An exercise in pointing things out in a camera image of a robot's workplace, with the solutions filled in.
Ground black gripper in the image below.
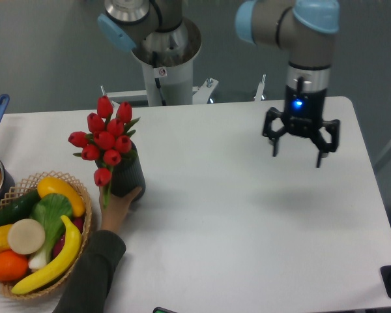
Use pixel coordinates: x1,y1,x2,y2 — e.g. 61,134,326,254
262,85,341,169

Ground dark grey ribbed vase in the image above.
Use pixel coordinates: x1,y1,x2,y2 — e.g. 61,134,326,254
103,142,146,202

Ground red tulip bouquet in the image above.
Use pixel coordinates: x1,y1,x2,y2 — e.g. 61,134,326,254
67,95,141,209

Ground dark green sleeved forearm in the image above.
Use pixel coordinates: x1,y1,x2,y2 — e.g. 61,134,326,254
53,230,126,312

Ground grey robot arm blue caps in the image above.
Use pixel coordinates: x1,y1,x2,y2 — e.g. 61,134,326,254
97,1,340,158

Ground person's hand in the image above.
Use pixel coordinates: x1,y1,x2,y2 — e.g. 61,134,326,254
99,186,142,234

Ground dark red vegetable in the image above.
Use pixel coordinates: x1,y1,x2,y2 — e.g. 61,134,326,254
52,217,84,259

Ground green bok choy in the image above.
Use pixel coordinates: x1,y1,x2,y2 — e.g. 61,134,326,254
29,193,73,271

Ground yellow banana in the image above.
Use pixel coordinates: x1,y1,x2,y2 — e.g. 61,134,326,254
11,215,81,295

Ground woven wicker basket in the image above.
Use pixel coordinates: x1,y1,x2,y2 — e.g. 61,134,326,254
0,171,93,300

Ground green cucumber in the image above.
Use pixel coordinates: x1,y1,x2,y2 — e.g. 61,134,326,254
0,189,41,226

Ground beige round disc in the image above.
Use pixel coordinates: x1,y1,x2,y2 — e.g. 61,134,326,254
7,218,45,255

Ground orange fruit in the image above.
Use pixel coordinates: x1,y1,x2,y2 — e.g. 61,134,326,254
0,250,28,282

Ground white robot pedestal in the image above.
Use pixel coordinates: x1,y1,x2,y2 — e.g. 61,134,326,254
98,14,219,107

